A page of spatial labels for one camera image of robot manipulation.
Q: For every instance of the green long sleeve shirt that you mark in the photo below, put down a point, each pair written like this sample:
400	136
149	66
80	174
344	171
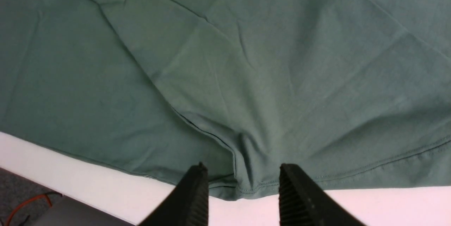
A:
355	92

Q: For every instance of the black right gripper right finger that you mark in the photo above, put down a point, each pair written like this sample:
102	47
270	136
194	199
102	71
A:
303	203

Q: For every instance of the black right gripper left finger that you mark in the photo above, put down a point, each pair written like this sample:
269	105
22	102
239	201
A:
187	204

